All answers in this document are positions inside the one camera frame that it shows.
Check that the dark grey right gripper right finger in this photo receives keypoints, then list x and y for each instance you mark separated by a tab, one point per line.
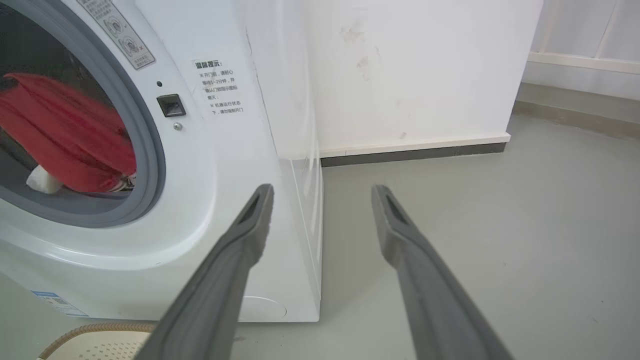
430	295

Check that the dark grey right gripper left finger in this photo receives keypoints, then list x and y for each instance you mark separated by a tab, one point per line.
215	290

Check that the white front-load washing machine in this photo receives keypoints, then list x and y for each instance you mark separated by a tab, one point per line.
220	165

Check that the beige laundry basket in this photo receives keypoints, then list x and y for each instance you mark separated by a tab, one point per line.
100	345

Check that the striped garment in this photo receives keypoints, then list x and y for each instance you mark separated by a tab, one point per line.
126	183

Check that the white baseboard with dark strip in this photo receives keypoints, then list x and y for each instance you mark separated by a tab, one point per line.
415	150

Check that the grey rubber door gasket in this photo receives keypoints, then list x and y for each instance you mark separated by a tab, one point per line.
142	150

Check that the white garment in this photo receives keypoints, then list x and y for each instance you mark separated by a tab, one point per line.
42	181

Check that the red garment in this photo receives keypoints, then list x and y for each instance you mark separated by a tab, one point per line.
70	135

